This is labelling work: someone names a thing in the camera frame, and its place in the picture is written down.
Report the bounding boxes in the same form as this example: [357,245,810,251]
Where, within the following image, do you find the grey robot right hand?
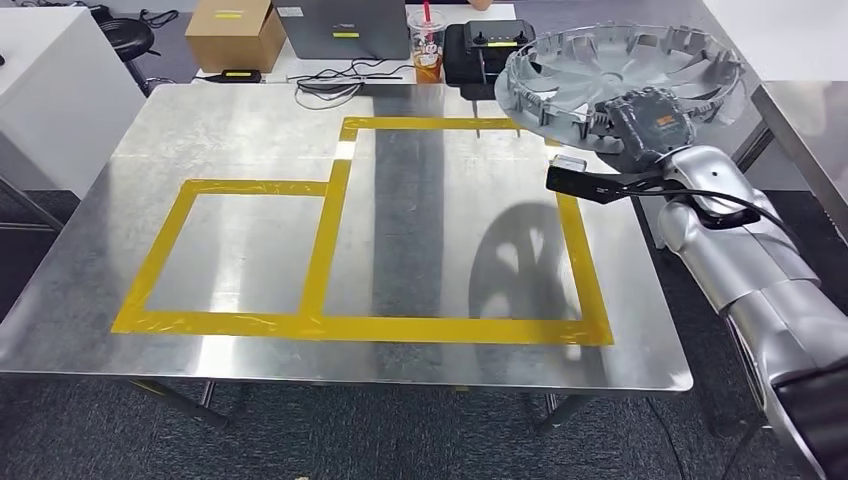
[592,86,698,174]

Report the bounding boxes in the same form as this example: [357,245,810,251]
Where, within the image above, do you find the silver plastic wheel hubcap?
[493,23,748,158]

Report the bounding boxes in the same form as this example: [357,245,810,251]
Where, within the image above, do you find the stainless steel workbench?
[725,80,848,475]
[0,82,695,435]

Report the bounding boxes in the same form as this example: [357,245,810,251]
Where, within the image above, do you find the black remote controller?
[442,19,537,102]

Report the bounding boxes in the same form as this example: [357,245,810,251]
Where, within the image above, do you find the clear drink cup red straw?
[406,0,449,86]

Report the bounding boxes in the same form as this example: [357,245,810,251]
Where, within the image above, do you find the grey laptop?
[272,0,412,62]

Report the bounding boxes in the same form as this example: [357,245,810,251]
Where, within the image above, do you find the small black device yellow label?
[195,68,264,85]

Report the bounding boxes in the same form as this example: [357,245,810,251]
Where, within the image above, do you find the brown cardboard box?
[184,0,287,75]

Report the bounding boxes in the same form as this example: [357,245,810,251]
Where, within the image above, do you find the black round stool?
[87,5,180,99]

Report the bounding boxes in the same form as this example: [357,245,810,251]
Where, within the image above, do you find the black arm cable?
[622,187,806,252]

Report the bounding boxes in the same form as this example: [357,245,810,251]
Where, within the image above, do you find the tangled desk cables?
[286,58,416,112]

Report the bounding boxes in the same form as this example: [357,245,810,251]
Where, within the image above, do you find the yellow tape outline double frame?
[110,115,615,347]

